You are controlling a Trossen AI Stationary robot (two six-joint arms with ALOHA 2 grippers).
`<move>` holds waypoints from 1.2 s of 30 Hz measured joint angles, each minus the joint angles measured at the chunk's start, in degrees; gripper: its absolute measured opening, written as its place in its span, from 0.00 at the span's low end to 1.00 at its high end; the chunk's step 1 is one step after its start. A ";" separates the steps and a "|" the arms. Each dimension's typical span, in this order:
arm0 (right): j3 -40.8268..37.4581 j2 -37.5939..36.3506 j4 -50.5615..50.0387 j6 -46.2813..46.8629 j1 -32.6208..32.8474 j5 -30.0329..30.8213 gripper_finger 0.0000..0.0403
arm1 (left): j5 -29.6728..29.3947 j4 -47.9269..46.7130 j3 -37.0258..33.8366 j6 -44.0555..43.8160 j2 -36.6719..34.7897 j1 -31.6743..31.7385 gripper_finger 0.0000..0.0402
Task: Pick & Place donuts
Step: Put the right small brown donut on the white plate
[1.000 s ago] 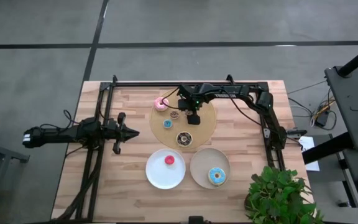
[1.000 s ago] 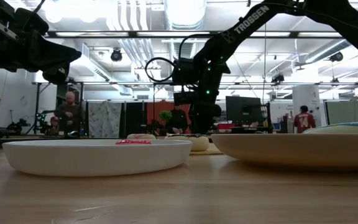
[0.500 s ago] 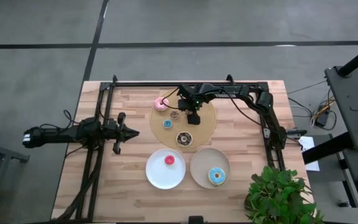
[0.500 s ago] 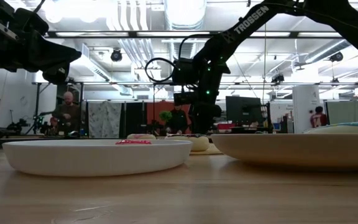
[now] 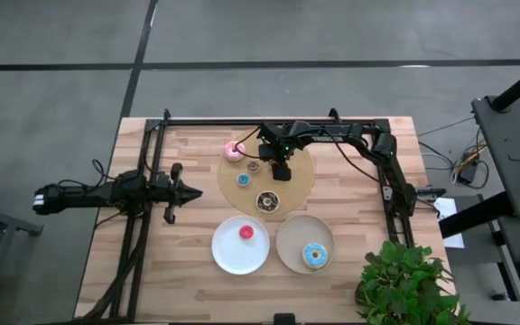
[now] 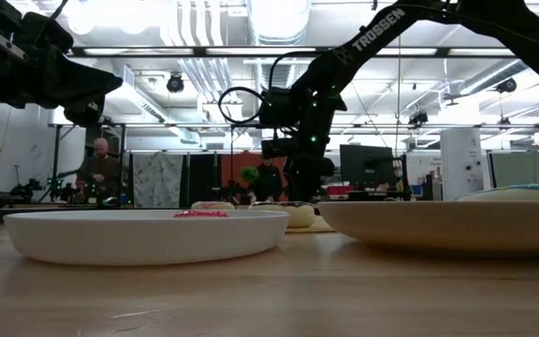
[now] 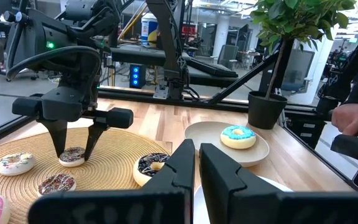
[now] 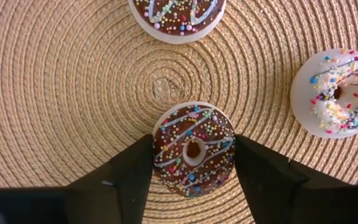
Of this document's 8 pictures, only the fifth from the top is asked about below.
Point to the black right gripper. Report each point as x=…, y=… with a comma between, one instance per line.
x=278, y=151

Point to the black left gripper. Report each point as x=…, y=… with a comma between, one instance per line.
x=172, y=192

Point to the small brown chocolate donut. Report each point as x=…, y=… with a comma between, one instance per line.
x=253, y=167

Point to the large dark chocolate donut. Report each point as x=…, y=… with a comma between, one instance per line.
x=260, y=201

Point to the small blue frosted donut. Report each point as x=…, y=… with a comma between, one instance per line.
x=243, y=179

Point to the large pink frosted donut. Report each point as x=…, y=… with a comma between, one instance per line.
x=234, y=151

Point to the small red frosted donut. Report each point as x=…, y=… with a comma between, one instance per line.
x=242, y=231

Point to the large blue frosted donut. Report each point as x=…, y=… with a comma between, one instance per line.
x=307, y=256

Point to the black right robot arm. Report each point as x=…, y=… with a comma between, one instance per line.
x=327, y=134

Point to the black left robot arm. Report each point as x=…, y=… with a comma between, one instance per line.
x=84, y=194

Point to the round woven straw mat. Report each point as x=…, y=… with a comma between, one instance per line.
x=287, y=198

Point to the beige round plate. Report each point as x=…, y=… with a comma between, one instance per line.
x=296, y=234

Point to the white round plate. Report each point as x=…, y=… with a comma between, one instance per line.
x=233, y=253

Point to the green potted plant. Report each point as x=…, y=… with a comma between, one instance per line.
x=400, y=284

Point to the white paper sheet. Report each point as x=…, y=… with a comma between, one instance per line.
x=449, y=212

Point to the black power adapter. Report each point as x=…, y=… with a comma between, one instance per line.
x=467, y=171

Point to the dark grey equipment cart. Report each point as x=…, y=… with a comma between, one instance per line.
x=513, y=158

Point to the black aluminium rig frame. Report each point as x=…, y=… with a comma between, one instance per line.
x=206, y=122

